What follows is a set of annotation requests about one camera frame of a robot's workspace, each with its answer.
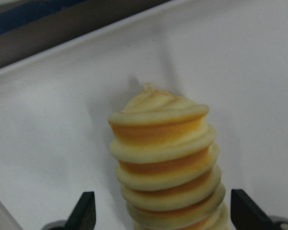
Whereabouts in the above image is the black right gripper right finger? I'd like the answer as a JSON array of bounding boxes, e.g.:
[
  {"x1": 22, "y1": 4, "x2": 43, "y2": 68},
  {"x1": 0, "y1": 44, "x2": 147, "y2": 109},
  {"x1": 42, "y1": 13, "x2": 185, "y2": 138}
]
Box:
[{"x1": 230, "y1": 189, "x2": 279, "y2": 230}]

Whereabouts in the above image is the white rectangular tray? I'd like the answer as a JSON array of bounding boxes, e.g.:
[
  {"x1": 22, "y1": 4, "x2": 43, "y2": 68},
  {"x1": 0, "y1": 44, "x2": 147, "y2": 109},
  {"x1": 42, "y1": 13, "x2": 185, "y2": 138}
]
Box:
[{"x1": 0, "y1": 0, "x2": 288, "y2": 230}]

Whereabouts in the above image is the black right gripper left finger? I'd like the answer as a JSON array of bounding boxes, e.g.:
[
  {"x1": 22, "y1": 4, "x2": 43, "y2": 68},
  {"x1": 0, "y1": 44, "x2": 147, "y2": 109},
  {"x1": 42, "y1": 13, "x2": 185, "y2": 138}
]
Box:
[{"x1": 64, "y1": 191, "x2": 96, "y2": 230}]

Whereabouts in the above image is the spiral yellow bread roll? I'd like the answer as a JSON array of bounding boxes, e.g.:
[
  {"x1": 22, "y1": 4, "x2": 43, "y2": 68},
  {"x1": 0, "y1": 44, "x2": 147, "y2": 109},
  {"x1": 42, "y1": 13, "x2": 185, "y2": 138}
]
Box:
[{"x1": 108, "y1": 84, "x2": 229, "y2": 230}]

